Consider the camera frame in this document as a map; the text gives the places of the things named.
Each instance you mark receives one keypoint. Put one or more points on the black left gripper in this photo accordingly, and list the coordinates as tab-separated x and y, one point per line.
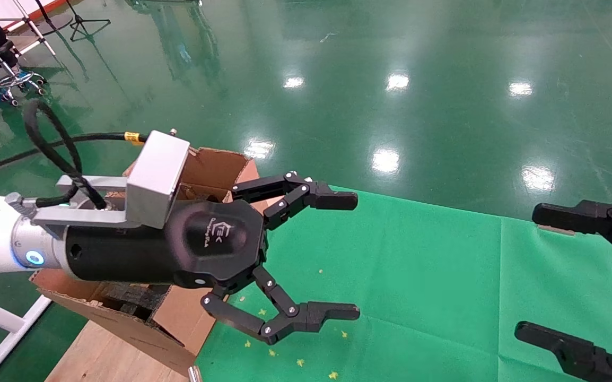
141	254

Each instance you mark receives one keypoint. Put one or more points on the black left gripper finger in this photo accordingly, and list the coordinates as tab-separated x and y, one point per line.
327	313
332	200

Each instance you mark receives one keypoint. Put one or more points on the large open cardboard carton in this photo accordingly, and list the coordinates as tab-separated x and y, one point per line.
125	339

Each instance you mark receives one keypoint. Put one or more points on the black tripod stand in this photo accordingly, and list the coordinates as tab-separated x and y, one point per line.
80	24

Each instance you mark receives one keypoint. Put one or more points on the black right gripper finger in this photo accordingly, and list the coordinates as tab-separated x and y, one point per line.
576	215
566	347

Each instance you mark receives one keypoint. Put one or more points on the black swivel stool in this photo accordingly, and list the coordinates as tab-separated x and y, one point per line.
6	71

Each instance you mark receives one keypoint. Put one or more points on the silver camera mount bracket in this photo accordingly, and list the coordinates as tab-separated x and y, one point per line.
83	216

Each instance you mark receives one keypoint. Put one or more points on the green table cloth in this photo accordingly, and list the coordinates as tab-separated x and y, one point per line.
433	276

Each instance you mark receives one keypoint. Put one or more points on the white easel stand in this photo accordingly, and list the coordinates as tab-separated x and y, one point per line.
30	24

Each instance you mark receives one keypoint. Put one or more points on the black foam block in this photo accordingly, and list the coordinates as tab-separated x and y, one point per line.
131	300

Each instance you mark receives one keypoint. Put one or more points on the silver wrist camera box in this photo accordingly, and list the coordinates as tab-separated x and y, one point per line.
157	175

